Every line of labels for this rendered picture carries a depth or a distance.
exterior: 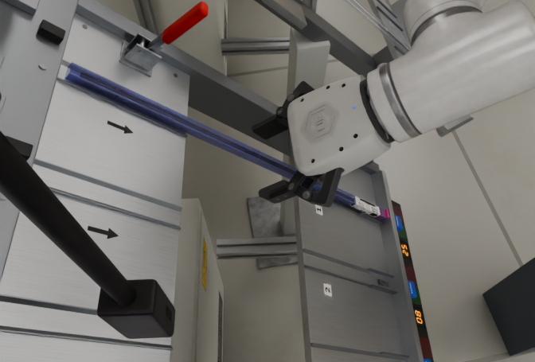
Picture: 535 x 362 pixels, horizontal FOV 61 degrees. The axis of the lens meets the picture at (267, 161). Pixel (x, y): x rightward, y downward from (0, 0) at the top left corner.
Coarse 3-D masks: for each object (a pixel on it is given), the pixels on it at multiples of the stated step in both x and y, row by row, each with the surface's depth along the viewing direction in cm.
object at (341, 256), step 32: (352, 192) 70; (320, 224) 61; (352, 224) 67; (320, 256) 58; (352, 256) 63; (384, 256) 69; (320, 288) 56; (352, 288) 60; (384, 288) 64; (320, 320) 53; (352, 320) 57; (384, 320) 62; (320, 352) 51; (352, 352) 55; (384, 352) 58
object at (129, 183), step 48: (96, 48) 47; (96, 96) 44; (48, 144) 39; (96, 144) 42; (144, 144) 46; (96, 192) 40; (144, 192) 43; (48, 240) 35; (96, 240) 38; (144, 240) 41; (0, 288) 32; (48, 288) 34; (96, 288) 36; (0, 336) 30; (48, 336) 32; (96, 336) 35
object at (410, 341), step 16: (384, 176) 75; (384, 192) 74; (384, 208) 73; (384, 224) 72; (384, 240) 71; (400, 256) 68; (400, 272) 67; (400, 288) 66; (400, 304) 65; (400, 320) 64; (400, 336) 63; (416, 336) 62; (416, 352) 61
